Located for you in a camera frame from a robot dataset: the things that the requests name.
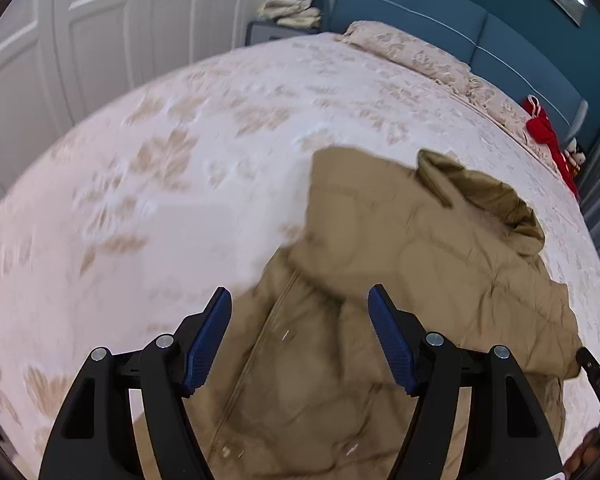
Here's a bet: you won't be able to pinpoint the small plush toys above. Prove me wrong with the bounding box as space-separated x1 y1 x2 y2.
562 137 587 172

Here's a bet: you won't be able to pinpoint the pile of cream cloth items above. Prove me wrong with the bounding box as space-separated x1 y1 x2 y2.
257 0 324 29

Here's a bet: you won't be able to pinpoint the blue padded headboard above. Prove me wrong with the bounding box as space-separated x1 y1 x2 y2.
325 0 591 147

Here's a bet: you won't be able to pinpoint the floral pillow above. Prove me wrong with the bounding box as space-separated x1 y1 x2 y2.
340 20 531 141

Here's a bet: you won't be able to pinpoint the red cloth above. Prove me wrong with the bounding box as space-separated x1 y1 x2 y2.
522 94 581 197

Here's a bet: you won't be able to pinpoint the tan puffer jacket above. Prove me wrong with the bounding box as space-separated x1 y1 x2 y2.
130 145 583 480

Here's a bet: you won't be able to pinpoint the floral bedspread bed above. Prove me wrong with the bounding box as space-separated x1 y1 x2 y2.
0 22 600 480

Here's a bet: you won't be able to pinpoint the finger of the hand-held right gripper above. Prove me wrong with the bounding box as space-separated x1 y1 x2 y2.
576 346 600 428

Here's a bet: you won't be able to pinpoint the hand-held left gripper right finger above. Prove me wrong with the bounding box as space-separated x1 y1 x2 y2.
367 284 566 480

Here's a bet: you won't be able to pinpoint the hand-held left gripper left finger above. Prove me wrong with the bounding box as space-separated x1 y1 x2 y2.
39 287 232 480

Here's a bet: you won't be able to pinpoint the white panelled wardrobe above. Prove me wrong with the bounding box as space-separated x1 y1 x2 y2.
0 0 291 203

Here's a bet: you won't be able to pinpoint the person's right hand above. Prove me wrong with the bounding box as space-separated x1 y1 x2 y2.
565 427 600 480

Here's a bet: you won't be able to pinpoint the blue nightstand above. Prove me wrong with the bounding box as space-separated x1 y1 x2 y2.
245 20 326 47

